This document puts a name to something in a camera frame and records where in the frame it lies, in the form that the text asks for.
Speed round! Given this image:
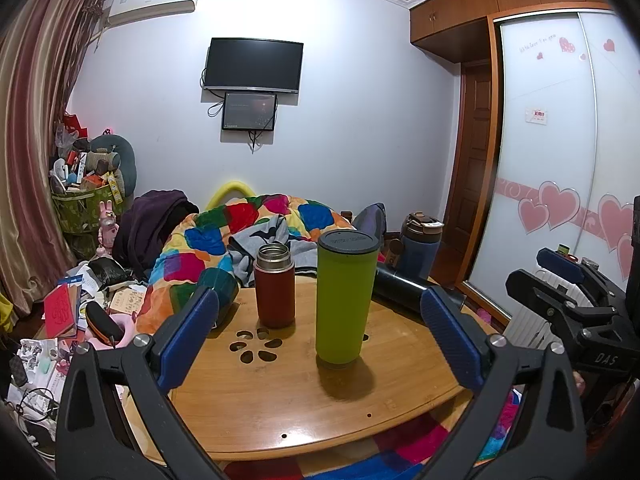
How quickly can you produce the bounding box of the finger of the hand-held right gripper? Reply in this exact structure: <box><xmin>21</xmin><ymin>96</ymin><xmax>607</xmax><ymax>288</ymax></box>
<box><xmin>505</xmin><ymin>269</ymin><xmax>628</xmax><ymax>343</ymax></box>
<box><xmin>536</xmin><ymin>247</ymin><xmax>632</xmax><ymax>313</ymax></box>

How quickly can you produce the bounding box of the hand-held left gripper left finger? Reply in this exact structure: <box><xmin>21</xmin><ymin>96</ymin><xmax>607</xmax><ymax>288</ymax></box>
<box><xmin>56</xmin><ymin>285</ymin><xmax>226</xmax><ymax>480</ymax></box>

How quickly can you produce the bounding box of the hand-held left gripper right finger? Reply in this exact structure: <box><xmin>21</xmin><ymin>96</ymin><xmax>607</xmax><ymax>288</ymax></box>
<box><xmin>415</xmin><ymin>286</ymin><xmax>587</xmax><ymax>480</ymax></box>

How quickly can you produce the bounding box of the lime green cup dark lid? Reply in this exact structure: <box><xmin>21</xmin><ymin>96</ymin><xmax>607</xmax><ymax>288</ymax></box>
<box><xmin>315</xmin><ymin>229</ymin><xmax>380</xmax><ymax>369</ymax></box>

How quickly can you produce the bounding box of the dark teal cup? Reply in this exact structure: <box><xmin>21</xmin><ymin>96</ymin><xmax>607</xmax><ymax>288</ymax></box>
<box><xmin>197</xmin><ymin>267</ymin><xmax>240</xmax><ymax>331</ymax></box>

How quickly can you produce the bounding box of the black bottle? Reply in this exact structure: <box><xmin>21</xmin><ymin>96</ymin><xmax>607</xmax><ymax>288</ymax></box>
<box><xmin>372</xmin><ymin>264</ymin><xmax>467</xmax><ymax>314</ymax></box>

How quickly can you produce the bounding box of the blue bottle brown lid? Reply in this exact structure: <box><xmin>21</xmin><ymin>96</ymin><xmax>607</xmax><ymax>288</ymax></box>
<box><xmin>398</xmin><ymin>212</ymin><xmax>445</xmax><ymax>282</ymax></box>

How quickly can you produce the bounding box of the black case orange trim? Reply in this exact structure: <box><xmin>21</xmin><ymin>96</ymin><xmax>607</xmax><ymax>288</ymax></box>
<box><xmin>84</xmin><ymin>301</ymin><xmax>126</xmax><ymax>349</ymax></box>

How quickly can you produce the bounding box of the red thermos flask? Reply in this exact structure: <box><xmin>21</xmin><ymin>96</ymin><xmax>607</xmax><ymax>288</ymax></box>
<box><xmin>254</xmin><ymin>243</ymin><xmax>296</xmax><ymax>330</ymax></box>

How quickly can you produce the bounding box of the black pouch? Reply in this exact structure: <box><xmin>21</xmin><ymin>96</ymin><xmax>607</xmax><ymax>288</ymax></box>
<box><xmin>87</xmin><ymin>257</ymin><xmax>134</xmax><ymax>289</ymax></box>

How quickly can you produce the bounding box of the white heart-print sliding wardrobe door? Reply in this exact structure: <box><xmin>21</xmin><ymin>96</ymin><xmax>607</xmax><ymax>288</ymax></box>
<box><xmin>461</xmin><ymin>9</ymin><xmax>640</xmax><ymax>322</ymax></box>

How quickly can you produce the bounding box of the dark purple cloth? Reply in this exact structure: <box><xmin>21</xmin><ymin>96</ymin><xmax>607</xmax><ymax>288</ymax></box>
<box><xmin>112</xmin><ymin>188</ymin><xmax>201</xmax><ymax>282</ymax></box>

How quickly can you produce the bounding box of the grey printed cloth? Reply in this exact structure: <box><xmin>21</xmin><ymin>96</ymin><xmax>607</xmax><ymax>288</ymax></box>
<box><xmin>227</xmin><ymin>214</ymin><xmax>322</xmax><ymax>289</ymax></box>

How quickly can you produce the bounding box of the pink rabbit toy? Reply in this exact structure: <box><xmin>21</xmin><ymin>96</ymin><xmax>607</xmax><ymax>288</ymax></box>
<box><xmin>96</xmin><ymin>201</ymin><xmax>121</xmax><ymax>262</ymax></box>

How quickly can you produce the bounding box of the brown wooden door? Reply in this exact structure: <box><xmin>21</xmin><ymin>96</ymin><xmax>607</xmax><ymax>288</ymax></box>
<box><xmin>442</xmin><ymin>59</ymin><xmax>494</xmax><ymax>287</ymax></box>

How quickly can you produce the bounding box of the round wooden table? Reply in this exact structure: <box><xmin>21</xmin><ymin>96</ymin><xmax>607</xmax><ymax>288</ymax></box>
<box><xmin>167</xmin><ymin>272</ymin><xmax>507</xmax><ymax>464</ymax></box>

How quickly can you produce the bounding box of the red book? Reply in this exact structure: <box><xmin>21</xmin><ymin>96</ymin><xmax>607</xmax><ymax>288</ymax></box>
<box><xmin>43</xmin><ymin>283</ymin><xmax>81</xmax><ymax>340</ymax></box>

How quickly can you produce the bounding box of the dark blue bag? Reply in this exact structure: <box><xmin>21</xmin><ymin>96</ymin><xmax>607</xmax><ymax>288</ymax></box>
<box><xmin>352</xmin><ymin>203</ymin><xmax>387</xmax><ymax>252</ymax></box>

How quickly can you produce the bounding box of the yellow foam tube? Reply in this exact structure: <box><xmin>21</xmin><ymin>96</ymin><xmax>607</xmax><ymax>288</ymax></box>
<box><xmin>206</xmin><ymin>180</ymin><xmax>256</xmax><ymax>210</ymax></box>

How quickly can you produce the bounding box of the green storage basket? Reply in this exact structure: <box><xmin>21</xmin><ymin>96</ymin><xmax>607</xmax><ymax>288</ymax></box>
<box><xmin>51</xmin><ymin>182</ymin><xmax>132</xmax><ymax>235</ymax></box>

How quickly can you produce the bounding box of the grey-green pillow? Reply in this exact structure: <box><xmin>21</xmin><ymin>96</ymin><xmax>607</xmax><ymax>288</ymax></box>
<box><xmin>88</xmin><ymin>132</ymin><xmax>137</xmax><ymax>201</ymax></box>

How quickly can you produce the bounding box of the striped brown curtain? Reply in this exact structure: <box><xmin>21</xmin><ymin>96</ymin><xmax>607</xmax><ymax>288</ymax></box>
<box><xmin>0</xmin><ymin>0</ymin><xmax>109</xmax><ymax>322</ymax></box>

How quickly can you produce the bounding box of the red paper bag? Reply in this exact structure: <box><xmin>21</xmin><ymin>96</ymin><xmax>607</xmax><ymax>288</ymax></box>
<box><xmin>61</xmin><ymin>113</ymin><xmax>89</xmax><ymax>139</ymax></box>

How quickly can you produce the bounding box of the wooden overhead cabinet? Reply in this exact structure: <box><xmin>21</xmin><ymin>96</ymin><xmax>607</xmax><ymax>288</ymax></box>
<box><xmin>408</xmin><ymin>0</ymin><xmax>614</xmax><ymax>64</ymax></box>

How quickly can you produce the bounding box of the white air conditioner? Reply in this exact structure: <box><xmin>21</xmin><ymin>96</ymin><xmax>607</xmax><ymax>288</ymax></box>
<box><xmin>103</xmin><ymin>0</ymin><xmax>203</xmax><ymax>26</ymax></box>

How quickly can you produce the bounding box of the small wall monitor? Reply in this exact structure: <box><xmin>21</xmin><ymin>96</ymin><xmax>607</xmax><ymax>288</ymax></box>
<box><xmin>221</xmin><ymin>91</ymin><xmax>278</xmax><ymax>132</ymax></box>

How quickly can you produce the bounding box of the black wall television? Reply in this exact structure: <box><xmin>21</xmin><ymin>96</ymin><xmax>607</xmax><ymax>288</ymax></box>
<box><xmin>202</xmin><ymin>37</ymin><xmax>305</xmax><ymax>95</ymax></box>

